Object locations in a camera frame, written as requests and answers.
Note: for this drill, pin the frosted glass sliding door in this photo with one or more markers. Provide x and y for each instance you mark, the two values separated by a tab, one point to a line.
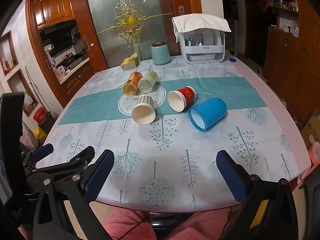
110	47

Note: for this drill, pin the red paper cup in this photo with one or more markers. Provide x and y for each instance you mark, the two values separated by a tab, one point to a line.
186	94

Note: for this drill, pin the clear green plastic cup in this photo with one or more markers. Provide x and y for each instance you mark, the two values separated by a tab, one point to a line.
148	81

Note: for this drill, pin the yellow round object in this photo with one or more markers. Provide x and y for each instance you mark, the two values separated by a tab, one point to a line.
39	132

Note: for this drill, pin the pink plastic stool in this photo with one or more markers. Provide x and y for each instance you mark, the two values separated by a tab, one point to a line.
314	152

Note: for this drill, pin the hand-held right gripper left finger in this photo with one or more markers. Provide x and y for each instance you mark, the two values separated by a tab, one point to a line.
100	175

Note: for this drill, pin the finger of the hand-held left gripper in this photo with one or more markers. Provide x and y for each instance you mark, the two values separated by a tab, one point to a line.
75	161
42	152

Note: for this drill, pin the person's pink trousers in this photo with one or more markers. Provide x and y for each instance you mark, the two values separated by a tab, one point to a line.
125	225

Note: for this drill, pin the wooden shelf cabinet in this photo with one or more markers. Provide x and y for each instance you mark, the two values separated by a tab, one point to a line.
292	62

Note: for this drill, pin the wooden kitchen cabinets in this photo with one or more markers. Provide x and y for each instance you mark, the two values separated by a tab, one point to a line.
53	8

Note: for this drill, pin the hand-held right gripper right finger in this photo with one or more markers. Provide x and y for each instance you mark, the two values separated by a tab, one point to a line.
232	177

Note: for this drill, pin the tree print tablecloth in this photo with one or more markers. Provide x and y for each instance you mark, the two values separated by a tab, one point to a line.
175	150

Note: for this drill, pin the teal canister with brown lid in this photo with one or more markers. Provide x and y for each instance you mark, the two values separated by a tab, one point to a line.
160	53

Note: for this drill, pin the teal table runner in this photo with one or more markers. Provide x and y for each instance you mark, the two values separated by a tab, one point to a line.
95	105

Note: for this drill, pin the red bucket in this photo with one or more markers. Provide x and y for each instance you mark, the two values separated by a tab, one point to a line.
40	116

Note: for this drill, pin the white storage organizer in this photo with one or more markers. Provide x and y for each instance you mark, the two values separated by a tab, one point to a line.
203	52

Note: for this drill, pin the round white placemat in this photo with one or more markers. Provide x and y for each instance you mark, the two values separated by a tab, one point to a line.
160	92

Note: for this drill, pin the checkered paper cup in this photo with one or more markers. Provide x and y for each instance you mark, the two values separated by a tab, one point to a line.
143	112

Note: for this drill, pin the gold door ornament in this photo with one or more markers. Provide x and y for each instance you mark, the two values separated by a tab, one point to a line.
130	20

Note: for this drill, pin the blue bottle cap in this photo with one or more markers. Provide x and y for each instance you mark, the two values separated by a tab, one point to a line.
232	60

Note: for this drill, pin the yellow tissue box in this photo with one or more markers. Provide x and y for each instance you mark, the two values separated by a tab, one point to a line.
129	62

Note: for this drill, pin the wooden wall niche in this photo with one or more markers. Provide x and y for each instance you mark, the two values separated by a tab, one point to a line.
8	55
25	95

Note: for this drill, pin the blue plastic cup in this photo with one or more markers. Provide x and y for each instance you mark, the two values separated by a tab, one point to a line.
211	111

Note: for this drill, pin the white cloth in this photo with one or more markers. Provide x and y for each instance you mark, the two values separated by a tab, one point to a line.
200	22

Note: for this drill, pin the cardboard box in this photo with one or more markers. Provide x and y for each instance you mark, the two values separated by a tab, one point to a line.
312	130

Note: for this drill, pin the amber plastic cup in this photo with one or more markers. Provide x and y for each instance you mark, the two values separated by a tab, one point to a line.
132	82

